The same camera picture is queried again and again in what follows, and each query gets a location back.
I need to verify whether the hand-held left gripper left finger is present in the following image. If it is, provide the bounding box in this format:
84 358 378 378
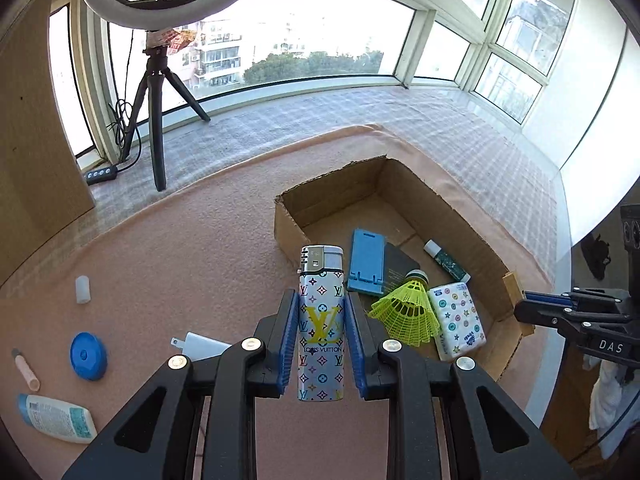
60 287 301 480

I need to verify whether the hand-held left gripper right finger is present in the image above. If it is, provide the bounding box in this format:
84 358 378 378
344 290 576 480

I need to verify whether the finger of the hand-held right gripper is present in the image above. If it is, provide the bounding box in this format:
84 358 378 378
514 300 631 333
524 287 621 309

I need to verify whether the patterned lighter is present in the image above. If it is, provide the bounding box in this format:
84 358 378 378
297 245 347 403

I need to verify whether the yellow shuttlecock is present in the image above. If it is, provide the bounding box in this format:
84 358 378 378
368 270 441 348

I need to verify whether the white charger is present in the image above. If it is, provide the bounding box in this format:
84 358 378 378
171 331 233 363

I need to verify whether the blue phone stand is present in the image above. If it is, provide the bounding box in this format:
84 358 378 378
346 228 387 294

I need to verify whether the black card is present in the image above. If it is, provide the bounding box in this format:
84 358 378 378
380 242 422 296

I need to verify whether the green white lip balm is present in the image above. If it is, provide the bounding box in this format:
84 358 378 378
423 240 472 283

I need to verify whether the cardboard box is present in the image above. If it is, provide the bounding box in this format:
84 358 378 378
273 156 536 381

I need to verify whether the person's right hand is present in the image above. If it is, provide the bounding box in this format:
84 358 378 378
589 359 640 463

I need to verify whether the patterned tissue pack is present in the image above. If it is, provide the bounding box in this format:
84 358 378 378
427 282 487 362

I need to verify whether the pink mat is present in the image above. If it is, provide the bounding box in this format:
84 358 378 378
0 124 561 480

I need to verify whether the blue round lid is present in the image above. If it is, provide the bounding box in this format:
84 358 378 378
70 332 108 381

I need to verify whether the checkered cloth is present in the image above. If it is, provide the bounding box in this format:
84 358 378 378
0 87 571 286

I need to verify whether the white lotion bottle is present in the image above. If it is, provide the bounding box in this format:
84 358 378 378
16 393 98 444

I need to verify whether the black tripod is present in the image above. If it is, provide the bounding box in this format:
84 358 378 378
120 45 212 192

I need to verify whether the small pink tube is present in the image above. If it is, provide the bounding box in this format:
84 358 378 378
11 347 41 392

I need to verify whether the large wooden board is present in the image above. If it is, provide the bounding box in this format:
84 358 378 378
0 0 96 281

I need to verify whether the red printed paper tag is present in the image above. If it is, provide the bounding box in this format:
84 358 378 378
145 27 198 56

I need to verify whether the black inline cable controller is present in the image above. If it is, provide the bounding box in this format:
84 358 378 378
84 164 120 184

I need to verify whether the black ring light cable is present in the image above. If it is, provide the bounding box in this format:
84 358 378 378
106 30 143 166

